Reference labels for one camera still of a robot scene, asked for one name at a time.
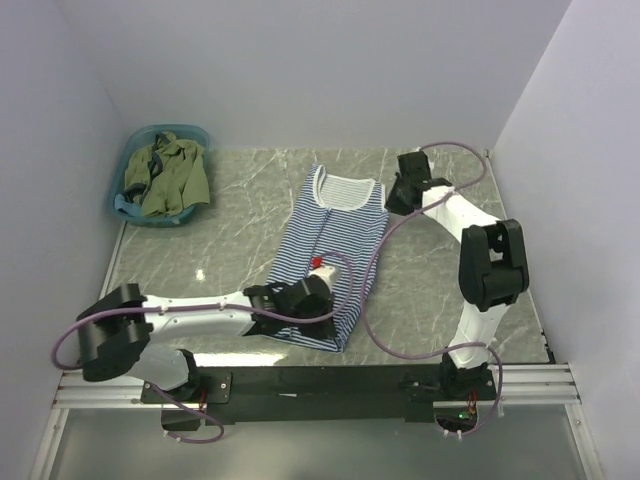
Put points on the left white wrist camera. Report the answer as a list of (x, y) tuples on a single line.
[(329, 274)]

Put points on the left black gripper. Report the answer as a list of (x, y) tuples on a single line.
[(327, 330)]

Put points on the teal plastic laundry basket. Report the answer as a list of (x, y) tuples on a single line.
[(139, 139)]

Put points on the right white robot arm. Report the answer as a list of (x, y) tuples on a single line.
[(492, 273)]

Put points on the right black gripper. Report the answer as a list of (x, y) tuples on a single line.
[(391, 203)]

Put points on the aluminium extrusion frame rail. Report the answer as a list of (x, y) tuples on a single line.
[(102, 431)]

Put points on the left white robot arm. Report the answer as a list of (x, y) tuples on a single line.
[(127, 333)]

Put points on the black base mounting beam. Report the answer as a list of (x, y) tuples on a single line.
[(304, 393)]

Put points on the blue white striped tank top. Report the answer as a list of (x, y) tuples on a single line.
[(343, 220)]

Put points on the olive green tank top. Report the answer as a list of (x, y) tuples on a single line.
[(164, 178)]

